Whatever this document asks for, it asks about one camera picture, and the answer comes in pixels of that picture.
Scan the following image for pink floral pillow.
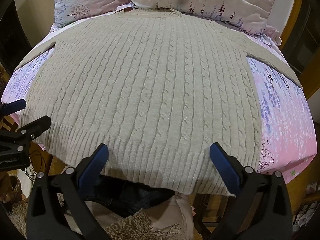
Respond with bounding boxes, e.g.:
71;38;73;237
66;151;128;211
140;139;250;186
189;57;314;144
51;0;131;29

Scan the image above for dark cabinet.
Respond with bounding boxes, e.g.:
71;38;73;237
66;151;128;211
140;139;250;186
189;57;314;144
0;0;33;67

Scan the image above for white floral duvet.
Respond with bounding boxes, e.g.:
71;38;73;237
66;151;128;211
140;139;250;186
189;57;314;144
124;0;279;27

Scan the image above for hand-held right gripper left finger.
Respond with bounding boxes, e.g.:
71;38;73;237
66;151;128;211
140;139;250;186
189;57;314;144
26;143;110;240

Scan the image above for beige fuzzy jacket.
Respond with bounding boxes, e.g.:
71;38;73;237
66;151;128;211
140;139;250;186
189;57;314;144
62;192;194;240

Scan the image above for floral bed sheet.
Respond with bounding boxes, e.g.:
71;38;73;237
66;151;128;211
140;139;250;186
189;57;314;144
0;4;315;183

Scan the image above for wooden cabinet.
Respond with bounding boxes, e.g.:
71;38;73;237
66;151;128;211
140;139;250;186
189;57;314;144
282;165;320;233

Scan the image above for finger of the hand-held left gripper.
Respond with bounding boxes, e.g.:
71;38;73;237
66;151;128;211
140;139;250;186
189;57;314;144
0;99;27;116
0;115;52;144

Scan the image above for person's dark jeans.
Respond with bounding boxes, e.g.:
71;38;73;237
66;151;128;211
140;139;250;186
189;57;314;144
84;175;175;218

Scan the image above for beige cable knit sweater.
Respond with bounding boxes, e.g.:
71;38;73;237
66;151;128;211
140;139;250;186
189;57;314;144
15;8;303;197

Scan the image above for black cable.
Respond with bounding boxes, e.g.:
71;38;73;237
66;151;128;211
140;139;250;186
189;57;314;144
22;144;47;183

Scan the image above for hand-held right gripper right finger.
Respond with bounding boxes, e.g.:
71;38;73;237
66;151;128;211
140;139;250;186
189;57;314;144
209;142;293;240

